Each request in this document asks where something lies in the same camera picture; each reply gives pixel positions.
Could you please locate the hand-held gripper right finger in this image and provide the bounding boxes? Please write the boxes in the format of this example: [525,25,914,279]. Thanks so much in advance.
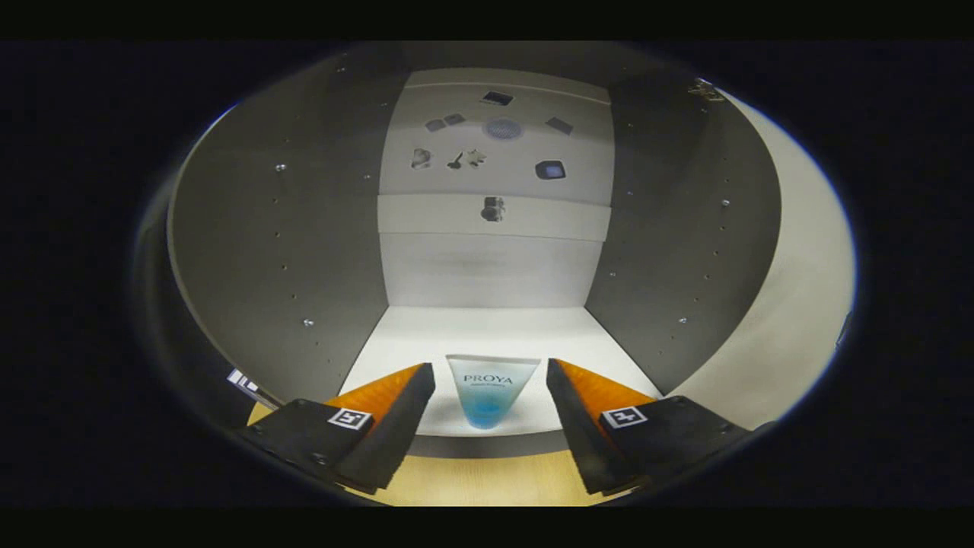
[546,358,753,496]

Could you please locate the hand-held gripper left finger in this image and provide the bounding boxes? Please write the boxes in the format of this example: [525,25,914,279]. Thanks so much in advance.
[234,362,436,494]

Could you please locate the blue and white tube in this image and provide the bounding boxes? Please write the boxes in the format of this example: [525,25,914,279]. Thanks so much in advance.
[446,355,542,430]

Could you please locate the stack of books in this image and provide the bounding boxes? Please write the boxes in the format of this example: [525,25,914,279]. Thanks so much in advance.
[227,368,263,398]

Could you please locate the grey cabinet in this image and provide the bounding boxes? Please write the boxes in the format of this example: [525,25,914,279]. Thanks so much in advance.
[166,42,785,461]

